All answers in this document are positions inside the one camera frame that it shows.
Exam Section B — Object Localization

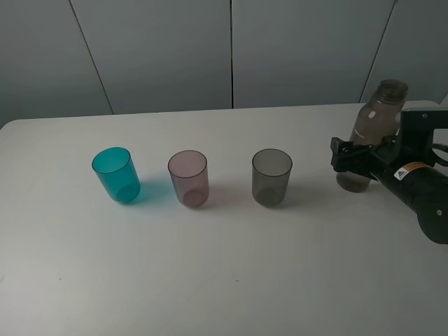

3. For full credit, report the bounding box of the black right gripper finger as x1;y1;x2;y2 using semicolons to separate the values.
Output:
379;135;398;144

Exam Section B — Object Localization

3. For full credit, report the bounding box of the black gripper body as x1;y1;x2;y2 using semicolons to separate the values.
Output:
370;137;426;182

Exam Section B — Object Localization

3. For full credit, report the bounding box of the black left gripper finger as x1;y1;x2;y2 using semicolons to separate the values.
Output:
330;137;375;180

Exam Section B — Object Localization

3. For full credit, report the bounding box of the brown translucent water bottle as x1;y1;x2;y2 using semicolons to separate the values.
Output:
335;79;410;193

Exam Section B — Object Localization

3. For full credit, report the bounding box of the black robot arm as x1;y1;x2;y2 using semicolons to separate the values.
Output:
330;136;447;245

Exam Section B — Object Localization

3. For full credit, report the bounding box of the grey translucent plastic cup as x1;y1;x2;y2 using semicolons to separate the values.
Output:
251;148;293;208

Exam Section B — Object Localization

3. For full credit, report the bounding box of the pink translucent plastic cup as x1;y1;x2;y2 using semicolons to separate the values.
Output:
167;150;209;209

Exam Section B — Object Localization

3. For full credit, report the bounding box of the teal plastic cup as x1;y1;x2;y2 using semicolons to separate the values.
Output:
92;147;141;204

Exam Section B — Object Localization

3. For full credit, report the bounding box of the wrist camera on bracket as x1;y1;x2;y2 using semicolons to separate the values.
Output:
398;107;447;154

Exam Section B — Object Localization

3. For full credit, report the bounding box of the black cable bundle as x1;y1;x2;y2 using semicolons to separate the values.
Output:
432;141;448;165

